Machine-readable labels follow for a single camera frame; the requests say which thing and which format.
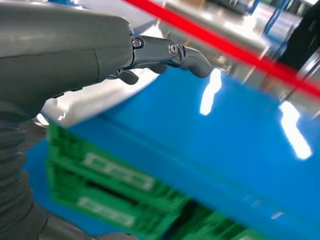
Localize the green plastic crate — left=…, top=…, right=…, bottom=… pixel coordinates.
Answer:
left=172, top=200, right=266, bottom=240
left=46, top=121, right=189, bottom=240

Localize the red barrier belt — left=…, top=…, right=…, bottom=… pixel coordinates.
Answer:
left=123, top=0, right=320, bottom=100

